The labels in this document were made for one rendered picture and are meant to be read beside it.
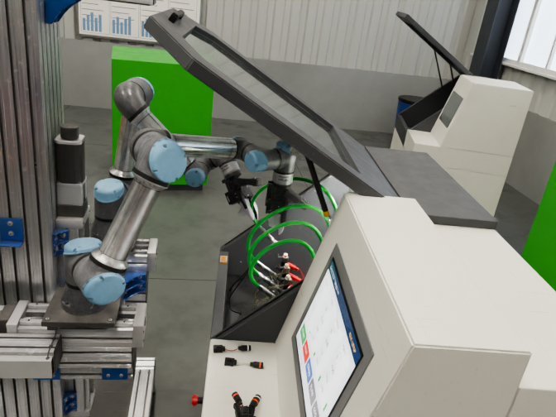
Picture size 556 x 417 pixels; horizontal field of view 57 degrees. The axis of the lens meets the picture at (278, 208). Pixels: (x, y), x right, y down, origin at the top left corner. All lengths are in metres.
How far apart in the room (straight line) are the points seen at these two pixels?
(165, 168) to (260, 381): 0.70
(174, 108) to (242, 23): 3.39
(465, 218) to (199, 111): 3.81
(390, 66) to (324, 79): 1.12
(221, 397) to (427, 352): 0.78
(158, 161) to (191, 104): 3.66
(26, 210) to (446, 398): 1.40
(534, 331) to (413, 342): 0.39
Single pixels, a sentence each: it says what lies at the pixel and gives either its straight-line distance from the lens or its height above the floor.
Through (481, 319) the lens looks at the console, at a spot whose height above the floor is 1.55.
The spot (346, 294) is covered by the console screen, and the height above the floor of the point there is 1.42.
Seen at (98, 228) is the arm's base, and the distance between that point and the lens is 2.20.
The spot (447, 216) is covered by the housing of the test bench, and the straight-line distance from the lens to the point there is 1.65.
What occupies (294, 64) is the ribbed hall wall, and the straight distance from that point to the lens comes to 8.39.
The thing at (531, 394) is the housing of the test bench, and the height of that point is 1.46.
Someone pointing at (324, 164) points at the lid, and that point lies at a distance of 1.46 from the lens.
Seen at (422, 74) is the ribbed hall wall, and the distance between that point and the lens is 9.05.
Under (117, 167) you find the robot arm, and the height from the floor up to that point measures 1.31.
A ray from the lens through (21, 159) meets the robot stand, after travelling 1.82.
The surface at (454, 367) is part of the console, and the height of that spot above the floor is 1.51.
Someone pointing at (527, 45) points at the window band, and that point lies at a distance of 7.82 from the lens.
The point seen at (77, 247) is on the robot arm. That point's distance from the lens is 1.69.
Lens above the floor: 2.08
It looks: 24 degrees down
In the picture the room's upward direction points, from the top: 8 degrees clockwise
